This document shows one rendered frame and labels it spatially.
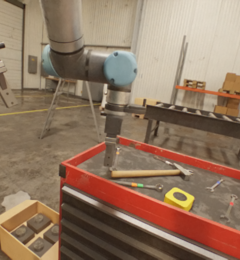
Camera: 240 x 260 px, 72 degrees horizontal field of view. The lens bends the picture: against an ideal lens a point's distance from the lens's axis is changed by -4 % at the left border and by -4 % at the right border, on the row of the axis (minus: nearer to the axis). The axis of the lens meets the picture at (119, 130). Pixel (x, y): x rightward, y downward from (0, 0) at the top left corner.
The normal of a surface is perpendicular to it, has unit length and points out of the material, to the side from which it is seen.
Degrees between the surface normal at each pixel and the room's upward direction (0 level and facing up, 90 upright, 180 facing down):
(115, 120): 90
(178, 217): 90
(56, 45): 130
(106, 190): 90
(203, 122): 90
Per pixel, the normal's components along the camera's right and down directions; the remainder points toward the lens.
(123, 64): -0.01, 0.28
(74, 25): 0.63, 0.69
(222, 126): -0.38, 0.20
